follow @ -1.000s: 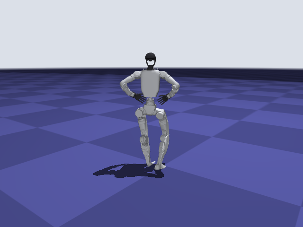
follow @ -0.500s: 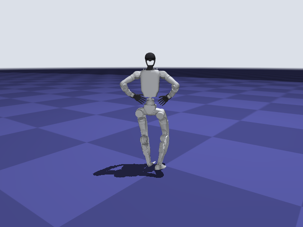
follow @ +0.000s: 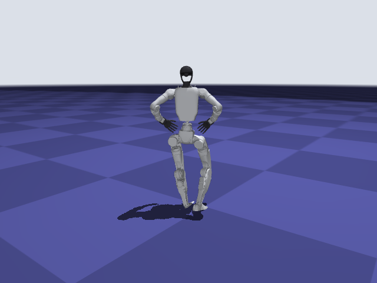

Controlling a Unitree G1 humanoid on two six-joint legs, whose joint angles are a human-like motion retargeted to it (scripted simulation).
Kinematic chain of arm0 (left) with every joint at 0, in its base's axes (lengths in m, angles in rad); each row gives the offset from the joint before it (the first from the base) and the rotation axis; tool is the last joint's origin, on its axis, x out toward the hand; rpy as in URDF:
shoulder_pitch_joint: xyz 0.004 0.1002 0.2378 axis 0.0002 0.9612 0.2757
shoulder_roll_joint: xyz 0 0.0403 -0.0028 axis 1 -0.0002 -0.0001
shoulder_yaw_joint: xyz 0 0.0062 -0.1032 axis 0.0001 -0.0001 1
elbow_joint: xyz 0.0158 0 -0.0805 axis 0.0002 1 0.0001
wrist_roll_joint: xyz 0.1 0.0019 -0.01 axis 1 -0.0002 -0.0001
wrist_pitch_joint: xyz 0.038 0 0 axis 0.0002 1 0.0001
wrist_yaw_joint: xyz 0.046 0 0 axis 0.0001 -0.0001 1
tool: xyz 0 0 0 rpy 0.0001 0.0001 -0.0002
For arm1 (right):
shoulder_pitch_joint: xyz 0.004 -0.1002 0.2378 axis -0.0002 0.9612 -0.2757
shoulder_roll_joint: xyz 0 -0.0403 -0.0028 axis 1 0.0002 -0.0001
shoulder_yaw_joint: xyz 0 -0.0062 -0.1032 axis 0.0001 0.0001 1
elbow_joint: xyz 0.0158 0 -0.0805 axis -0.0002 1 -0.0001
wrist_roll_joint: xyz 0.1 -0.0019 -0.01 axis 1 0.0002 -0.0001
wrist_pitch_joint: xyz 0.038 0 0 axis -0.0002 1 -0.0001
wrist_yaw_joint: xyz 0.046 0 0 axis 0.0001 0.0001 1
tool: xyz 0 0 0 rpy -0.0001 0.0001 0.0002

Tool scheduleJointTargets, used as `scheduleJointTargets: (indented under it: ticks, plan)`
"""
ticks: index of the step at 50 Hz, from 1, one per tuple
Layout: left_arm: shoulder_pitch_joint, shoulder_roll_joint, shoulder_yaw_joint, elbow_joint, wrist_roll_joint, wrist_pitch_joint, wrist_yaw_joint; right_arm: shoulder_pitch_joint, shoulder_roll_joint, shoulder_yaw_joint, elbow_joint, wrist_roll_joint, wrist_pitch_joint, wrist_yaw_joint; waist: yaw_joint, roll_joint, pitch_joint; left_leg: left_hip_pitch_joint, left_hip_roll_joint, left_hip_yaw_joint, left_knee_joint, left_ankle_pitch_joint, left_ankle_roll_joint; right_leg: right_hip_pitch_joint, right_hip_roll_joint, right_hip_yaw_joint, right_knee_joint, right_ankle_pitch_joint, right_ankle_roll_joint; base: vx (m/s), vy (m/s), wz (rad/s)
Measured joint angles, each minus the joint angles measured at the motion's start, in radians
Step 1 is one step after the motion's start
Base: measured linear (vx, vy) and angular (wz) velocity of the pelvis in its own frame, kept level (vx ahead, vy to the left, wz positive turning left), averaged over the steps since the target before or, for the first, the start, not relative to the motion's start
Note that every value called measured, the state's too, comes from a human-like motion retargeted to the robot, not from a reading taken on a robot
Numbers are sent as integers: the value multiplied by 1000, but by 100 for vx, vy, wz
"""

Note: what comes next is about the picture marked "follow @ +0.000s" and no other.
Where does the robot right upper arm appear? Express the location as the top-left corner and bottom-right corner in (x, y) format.
(198, 88), (222, 113)

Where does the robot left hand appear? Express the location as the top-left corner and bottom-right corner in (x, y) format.
(159, 117), (178, 132)

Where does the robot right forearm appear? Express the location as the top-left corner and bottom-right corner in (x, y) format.
(208, 110), (222, 124)

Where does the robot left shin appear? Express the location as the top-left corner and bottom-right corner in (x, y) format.
(174, 170), (189, 207)

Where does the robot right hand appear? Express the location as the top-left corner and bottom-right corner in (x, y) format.
(197, 118), (213, 134)

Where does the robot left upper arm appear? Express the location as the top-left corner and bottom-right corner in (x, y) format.
(150, 89), (175, 111)

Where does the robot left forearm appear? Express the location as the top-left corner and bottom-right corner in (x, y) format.
(150, 109), (165, 123)

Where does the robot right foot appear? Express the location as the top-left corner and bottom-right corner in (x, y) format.
(193, 203), (208, 211)

